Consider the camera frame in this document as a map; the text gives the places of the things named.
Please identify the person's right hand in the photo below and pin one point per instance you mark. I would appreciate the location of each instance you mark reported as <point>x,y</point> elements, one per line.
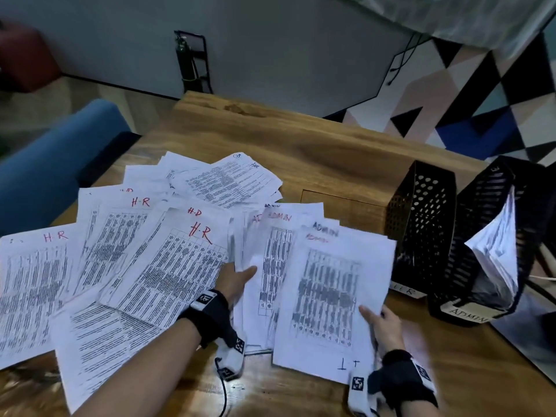
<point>388,332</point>

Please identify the person's left hand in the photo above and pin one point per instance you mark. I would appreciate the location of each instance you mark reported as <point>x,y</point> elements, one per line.
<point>228,282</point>

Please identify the person's left thumb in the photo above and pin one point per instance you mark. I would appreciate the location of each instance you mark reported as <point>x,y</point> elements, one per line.
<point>246,277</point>

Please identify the person's right thumb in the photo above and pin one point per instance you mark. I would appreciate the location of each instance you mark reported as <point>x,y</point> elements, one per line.
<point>369,316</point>

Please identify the white sheet with blue handwriting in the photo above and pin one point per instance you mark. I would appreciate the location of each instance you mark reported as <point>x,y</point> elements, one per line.
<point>330,290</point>

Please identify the white sheet with red handwriting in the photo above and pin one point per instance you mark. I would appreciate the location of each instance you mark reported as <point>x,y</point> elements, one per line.
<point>173,264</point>

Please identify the person's left forearm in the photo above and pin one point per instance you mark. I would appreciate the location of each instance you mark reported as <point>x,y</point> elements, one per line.
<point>147,369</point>

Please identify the person's right forearm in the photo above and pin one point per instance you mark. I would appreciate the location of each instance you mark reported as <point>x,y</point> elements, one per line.
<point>420,409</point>

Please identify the white paper label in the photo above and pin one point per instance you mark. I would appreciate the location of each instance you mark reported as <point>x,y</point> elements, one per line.
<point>408,290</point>
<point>464,311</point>

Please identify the black mesh file holder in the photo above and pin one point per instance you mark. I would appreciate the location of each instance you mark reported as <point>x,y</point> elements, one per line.
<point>482,212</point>
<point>423,225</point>

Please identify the curled papers in holder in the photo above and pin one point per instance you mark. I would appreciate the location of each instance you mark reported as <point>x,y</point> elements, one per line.
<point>495,251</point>

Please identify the pile of printed paper sheets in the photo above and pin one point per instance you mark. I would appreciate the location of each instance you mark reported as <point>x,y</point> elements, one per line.
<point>47,282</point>

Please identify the blue upholstered chair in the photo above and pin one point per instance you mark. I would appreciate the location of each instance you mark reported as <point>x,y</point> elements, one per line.
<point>47,169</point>

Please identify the geometric patterned rug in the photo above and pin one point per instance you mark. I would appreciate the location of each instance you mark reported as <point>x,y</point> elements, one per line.
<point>473,104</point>

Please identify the red brown stool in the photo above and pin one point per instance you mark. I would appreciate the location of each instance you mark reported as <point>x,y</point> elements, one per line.
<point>26,56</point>

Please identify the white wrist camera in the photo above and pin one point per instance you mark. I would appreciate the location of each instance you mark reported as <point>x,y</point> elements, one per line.
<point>359,393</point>
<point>231,356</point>

